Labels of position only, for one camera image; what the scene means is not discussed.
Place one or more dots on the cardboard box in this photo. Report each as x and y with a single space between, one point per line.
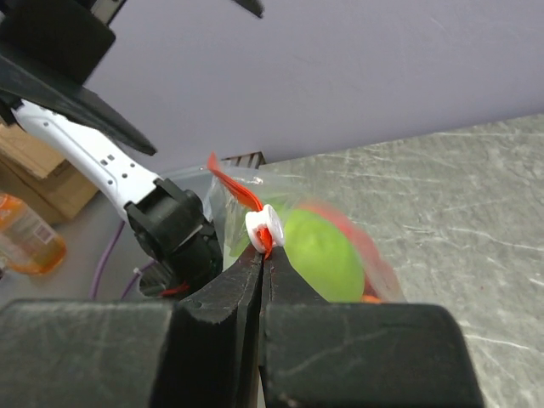
41 177

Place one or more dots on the orange liquid bottle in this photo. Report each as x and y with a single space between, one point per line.
29 245

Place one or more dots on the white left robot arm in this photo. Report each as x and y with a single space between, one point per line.
167 221

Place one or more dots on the green fake apple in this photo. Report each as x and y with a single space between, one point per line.
324 257

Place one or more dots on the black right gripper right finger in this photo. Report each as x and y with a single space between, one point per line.
320 354

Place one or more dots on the clear zip top bag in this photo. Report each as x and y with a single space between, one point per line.
266 211

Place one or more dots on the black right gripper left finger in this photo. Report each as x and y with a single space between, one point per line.
201 351

